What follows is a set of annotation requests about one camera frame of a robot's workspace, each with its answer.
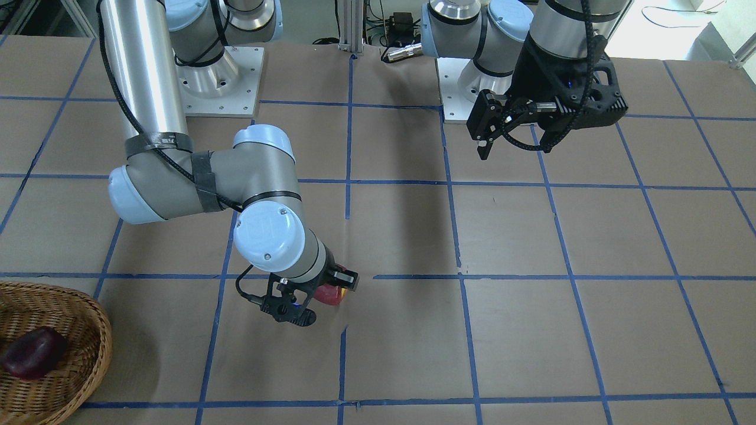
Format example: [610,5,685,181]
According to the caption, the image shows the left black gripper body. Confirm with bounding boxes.
[508,36,597,133]

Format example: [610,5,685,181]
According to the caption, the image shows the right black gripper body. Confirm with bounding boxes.
[281,251,359,294]

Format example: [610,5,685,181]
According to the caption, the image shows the red apple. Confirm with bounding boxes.
[314,285,348,306]

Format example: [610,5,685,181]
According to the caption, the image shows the dark purple apple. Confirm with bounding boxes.
[2,326,68,380]

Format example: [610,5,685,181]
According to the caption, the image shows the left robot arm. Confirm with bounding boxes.
[421,1,629,161]

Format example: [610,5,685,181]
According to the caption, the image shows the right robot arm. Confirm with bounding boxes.
[96,1,359,292]

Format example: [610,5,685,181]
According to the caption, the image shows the wicker basket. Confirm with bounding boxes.
[1,282,113,424]

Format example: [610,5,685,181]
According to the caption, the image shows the black power adapter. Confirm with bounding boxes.
[385,12,419,47]

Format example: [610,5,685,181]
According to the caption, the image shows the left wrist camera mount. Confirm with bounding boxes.
[540,35,629,132]

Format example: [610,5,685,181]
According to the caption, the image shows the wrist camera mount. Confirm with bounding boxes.
[235,268,320,326]
[540,35,629,132]

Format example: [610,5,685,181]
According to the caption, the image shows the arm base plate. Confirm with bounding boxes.
[436,57,512,124]
[177,47,265,119]

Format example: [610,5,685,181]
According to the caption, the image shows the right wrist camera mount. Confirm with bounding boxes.
[235,268,320,326]

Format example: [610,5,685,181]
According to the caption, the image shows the aluminium frame post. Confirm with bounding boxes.
[335,1,365,57]

